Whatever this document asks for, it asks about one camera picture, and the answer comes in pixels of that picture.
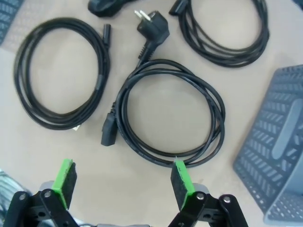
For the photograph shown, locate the black cable with bulky plug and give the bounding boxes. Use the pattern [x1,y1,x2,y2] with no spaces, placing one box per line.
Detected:
[87,0,143,18]

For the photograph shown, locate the grey plastic lattice basket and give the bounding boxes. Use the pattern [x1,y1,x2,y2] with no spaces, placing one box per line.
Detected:
[0,0,24,45]
[233,63,303,227]

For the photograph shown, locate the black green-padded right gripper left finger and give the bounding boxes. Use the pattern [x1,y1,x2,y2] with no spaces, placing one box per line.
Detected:
[4,158,82,227]

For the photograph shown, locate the thin black power cable coil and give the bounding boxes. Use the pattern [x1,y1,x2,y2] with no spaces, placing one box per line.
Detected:
[169,0,270,69]
[13,17,112,132]

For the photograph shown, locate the black Schuko plug power cable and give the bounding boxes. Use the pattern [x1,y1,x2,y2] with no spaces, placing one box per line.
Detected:
[100,9,225,169]

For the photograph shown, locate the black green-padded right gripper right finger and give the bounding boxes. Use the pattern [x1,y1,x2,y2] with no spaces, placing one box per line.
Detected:
[167,159,248,227]

